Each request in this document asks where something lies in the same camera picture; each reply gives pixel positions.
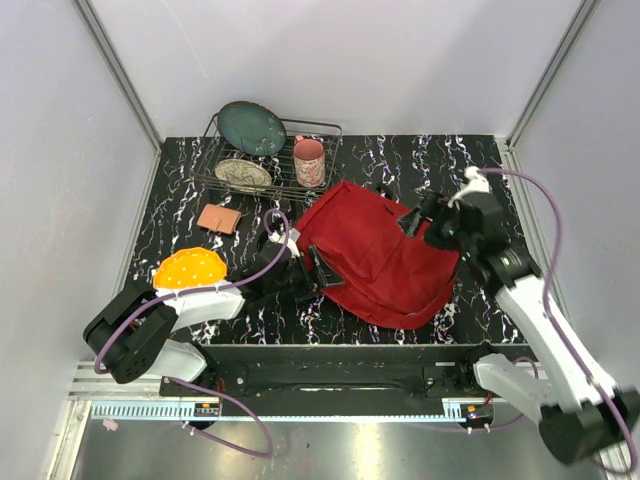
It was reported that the aluminium frame rail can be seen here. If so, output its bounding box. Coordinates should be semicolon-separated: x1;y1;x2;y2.
67;362;614;421

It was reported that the beige patterned plate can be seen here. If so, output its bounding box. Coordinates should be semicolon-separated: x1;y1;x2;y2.
214;158;272;193

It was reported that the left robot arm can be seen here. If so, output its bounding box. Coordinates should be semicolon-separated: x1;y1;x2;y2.
83;239;344;396

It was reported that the pink patterned mug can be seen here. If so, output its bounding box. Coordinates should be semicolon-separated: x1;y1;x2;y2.
293;135;325;188

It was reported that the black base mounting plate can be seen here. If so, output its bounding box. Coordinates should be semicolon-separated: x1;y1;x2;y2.
191;342;519;398

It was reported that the red student backpack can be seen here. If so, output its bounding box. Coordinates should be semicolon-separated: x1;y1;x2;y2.
295;181;460;330

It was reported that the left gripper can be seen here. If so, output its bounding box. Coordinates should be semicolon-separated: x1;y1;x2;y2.
266;247;344;303

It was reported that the pink leather wallet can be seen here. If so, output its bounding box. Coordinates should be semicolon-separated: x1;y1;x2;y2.
197;204;241;234

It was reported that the teal round plate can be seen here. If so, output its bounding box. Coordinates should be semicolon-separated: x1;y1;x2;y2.
217;101;287;156

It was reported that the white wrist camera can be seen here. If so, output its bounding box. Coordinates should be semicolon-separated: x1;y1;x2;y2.
447;166;491;208
268;228;301;258

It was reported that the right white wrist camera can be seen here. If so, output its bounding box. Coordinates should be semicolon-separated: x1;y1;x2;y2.
447;166;491;208

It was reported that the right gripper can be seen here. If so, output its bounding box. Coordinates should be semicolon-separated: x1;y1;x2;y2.
394;190;474;257

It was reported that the dark wire dish rack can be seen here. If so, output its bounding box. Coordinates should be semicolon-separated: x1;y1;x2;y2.
193;115;343;201

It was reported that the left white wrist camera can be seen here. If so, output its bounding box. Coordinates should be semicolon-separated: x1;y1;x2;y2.
268;228;301;258

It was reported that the orange yellow plate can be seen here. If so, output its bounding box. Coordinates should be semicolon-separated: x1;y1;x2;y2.
152;247;227;289

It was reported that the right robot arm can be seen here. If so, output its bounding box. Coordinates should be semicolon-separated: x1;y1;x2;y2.
398;193;639;474

